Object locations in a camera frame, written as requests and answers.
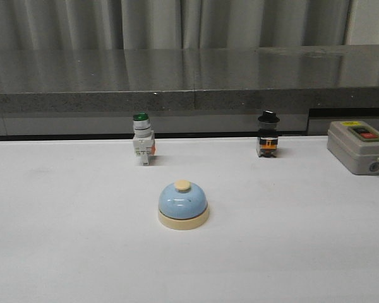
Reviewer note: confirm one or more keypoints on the blue and cream call bell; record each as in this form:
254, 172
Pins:
183, 206

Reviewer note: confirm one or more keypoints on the grey on-off switch box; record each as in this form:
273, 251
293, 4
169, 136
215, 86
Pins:
356, 145

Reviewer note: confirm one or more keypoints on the green pushbutton switch module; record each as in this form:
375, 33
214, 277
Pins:
144, 137

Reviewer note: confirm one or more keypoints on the grey curtain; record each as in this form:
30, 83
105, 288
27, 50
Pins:
73, 25

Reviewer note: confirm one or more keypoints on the grey stone counter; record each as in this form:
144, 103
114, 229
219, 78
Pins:
186, 93

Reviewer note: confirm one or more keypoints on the black rotary selector switch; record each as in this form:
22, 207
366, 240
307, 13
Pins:
267, 134

